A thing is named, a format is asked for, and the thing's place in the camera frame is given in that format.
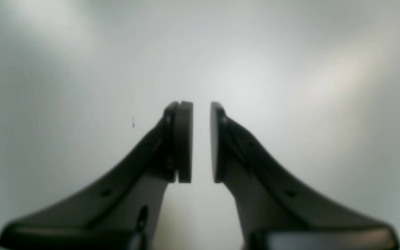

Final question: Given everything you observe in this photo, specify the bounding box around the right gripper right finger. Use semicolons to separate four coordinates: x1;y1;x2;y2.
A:
210;102;400;250

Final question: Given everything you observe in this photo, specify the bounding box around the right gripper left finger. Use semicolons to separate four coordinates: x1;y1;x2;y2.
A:
0;101;193;250

